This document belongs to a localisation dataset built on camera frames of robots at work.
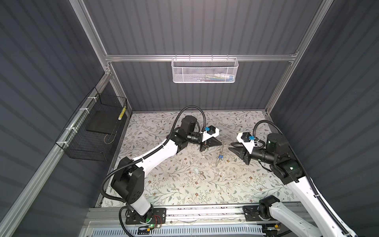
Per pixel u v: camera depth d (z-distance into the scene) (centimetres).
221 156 87
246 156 58
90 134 72
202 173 89
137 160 46
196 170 89
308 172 80
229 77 89
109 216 76
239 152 61
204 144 65
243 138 56
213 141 68
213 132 61
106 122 77
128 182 44
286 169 48
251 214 74
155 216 72
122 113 81
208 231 77
